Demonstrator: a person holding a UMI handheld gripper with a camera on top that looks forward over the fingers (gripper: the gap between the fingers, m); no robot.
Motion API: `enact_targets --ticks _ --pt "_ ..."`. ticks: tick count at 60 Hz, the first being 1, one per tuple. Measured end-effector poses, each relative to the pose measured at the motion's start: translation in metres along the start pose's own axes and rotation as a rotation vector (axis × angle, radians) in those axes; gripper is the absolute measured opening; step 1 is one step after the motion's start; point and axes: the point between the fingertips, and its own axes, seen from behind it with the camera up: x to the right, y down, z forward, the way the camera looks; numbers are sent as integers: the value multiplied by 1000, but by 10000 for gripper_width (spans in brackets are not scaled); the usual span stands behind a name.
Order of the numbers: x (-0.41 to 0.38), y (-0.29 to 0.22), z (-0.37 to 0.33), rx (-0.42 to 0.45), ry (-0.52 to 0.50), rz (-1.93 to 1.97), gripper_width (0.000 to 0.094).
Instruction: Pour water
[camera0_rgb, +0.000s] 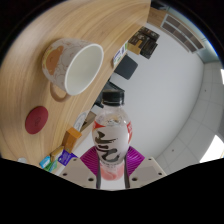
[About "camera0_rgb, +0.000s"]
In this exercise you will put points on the white green brochure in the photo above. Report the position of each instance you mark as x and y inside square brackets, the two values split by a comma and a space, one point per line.
[120, 55]

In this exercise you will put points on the dark brown carton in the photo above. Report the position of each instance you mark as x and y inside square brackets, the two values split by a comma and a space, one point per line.
[146, 41]

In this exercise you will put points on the orange cardboard box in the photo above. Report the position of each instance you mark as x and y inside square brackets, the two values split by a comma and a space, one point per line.
[71, 138]

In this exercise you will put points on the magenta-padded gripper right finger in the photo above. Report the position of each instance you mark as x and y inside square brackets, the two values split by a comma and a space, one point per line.
[146, 170]

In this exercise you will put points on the wooden cabinet with glass doors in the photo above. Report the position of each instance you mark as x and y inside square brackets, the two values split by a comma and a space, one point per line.
[180, 31]

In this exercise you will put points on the black padded office chair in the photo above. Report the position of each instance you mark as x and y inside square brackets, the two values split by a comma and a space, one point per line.
[126, 66]

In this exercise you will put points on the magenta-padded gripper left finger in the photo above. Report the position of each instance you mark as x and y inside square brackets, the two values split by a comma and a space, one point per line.
[78, 170]

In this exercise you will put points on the clear drink bottle black cap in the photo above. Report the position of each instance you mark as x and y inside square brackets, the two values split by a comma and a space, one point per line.
[111, 140]

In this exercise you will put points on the small light blue box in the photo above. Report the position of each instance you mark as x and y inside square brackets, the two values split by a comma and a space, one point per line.
[44, 162]

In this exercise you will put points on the flat round red coaster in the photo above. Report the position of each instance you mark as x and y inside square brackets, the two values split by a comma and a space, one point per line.
[36, 120]

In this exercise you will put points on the white mug with bear print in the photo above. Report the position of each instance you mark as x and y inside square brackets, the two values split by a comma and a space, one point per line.
[56, 63]

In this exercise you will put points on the tan cardboard box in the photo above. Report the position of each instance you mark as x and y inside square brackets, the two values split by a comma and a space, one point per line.
[134, 48]

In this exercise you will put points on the purple standing pouch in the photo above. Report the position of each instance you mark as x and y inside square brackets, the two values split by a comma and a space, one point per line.
[66, 157]

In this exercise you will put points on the tan snack packet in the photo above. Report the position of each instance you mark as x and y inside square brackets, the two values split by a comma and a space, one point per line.
[56, 153]

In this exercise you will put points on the small white round object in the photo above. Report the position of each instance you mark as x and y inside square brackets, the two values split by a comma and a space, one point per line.
[22, 160]

